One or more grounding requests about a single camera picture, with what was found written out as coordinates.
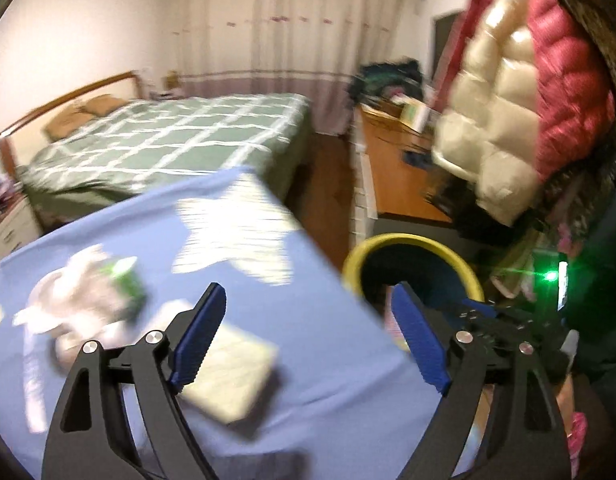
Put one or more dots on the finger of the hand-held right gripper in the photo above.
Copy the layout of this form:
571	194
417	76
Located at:
488	317

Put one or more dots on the beige square sponge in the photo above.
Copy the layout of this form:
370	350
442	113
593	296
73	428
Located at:
237	375

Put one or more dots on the pink and white curtain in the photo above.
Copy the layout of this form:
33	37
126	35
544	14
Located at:
288	35

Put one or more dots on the yellow rimmed dark waste bin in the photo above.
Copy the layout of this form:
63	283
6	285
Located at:
428	270

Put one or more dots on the white nightstand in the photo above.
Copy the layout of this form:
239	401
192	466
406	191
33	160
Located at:
12	230

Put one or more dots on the green foil wrapper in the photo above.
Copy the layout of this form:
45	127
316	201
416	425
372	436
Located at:
127	282

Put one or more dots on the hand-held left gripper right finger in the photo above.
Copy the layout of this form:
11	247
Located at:
418	340

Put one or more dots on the leopard print garment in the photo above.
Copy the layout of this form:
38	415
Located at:
593	5

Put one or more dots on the brown pillow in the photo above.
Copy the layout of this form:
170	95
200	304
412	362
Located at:
67	122
103	105

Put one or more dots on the wooden bed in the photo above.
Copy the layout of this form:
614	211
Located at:
17	125

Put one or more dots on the green plaid duvet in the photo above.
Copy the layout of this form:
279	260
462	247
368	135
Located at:
187	135

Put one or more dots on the cream puffer jacket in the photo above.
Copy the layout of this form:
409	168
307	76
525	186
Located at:
498	125

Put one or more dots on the pile of dark clothes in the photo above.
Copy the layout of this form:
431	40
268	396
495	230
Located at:
388	80

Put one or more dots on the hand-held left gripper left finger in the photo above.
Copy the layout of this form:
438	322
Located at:
200	340

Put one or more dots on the blue star print tablecloth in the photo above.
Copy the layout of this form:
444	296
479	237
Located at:
313	360

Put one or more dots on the red dotted puffer jacket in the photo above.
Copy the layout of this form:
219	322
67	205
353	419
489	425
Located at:
563	60

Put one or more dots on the wooden desk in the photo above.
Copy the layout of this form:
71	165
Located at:
403	180

